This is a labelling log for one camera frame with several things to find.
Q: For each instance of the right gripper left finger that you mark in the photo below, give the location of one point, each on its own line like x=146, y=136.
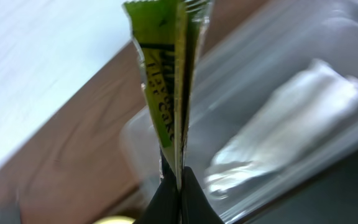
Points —
x=163, y=207

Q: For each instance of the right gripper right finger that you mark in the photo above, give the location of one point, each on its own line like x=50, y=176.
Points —
x=195, y=207

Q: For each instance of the white napkin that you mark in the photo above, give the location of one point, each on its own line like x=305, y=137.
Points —
x=298, y=113

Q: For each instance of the green snack wrapper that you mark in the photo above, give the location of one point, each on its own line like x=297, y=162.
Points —
x=168, y=35

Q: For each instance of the yellow round plate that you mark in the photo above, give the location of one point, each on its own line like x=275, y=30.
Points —
x=115, y=220

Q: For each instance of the clear plastic bin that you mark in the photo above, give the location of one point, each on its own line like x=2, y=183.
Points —
x=238, y=77

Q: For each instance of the black plastic tray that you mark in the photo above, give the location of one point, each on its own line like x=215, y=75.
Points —
x=328, y=198

